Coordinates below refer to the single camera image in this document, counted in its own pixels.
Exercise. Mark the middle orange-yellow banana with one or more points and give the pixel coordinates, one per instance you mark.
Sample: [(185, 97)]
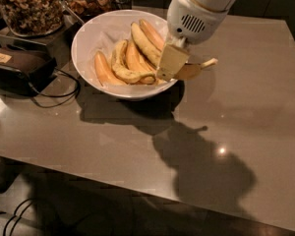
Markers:
[(138, 69)]

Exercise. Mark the dark metal jar stand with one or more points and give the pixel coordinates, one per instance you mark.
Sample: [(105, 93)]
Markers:
[(57, 44)]

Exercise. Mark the black device with label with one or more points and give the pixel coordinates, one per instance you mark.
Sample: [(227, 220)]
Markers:
[(25, 72)]

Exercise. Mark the curved spotted yellow banana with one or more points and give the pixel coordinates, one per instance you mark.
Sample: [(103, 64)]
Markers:
[(120, 69)]

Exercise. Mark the long orange-yellow banana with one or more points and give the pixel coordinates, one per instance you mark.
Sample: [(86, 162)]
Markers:
[(152, 34)]

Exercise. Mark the glass jar of nuts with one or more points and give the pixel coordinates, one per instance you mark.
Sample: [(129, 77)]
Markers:
[(31, 18)]

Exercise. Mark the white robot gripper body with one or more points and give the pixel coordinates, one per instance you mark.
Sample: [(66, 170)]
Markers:
[(193, 21)]

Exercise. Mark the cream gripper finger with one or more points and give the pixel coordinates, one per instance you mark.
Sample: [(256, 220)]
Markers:
[(172, 59), (188, 71)]

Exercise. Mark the left orange-yellow banana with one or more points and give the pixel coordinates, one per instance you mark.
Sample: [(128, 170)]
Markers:
[(104, 72)]

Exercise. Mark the white ceramic bowl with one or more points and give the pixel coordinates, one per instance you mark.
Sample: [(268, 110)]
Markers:
[(101, 34)]

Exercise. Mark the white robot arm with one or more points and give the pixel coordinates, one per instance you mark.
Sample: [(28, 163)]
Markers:
[(216, 5)]

